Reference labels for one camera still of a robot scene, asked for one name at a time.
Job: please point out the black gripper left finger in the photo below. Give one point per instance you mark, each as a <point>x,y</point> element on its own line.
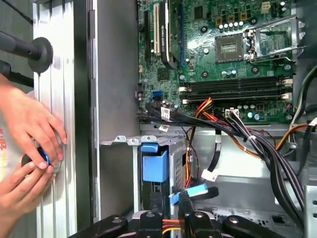
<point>148,223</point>

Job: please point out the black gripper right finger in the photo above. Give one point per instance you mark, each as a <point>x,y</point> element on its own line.
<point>198,223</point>

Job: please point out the hard disk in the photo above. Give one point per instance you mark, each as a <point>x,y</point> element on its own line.
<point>153,168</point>

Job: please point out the silver disk bay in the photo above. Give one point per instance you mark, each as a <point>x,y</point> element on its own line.
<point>179,171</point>

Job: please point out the black RAM slot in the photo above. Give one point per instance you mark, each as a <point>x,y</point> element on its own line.
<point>235,92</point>
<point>184,101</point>
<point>235,85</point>
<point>235,79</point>

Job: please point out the black expansion slot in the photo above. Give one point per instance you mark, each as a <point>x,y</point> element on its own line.
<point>147,37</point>

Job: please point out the blue expansion slot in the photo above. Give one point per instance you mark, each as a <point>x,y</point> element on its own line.
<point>182,37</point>

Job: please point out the beige expansion slot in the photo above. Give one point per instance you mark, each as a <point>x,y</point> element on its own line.
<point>156,29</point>

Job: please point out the person's right hand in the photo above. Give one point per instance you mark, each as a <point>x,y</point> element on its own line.
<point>22,193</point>

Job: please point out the person's left hand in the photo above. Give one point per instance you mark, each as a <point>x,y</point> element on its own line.
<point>32,119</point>

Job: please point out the silver drive cage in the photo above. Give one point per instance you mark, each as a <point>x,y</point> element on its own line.
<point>310,210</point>

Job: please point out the black PC case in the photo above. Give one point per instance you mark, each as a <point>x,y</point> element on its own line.
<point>116,74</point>

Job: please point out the green motherboard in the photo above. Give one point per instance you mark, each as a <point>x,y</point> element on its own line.
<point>198,49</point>

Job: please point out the CPU socket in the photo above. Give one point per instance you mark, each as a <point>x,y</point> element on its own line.
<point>229,48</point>

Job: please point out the black graphics card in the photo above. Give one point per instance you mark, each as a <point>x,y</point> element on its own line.
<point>166,37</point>

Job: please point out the black stand round foot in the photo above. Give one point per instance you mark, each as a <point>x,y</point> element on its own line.
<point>40,54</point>

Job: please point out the black stand rod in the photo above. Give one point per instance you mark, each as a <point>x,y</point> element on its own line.
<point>5,68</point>

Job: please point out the metal socket cover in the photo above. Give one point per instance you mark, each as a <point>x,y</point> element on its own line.
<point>276,24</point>

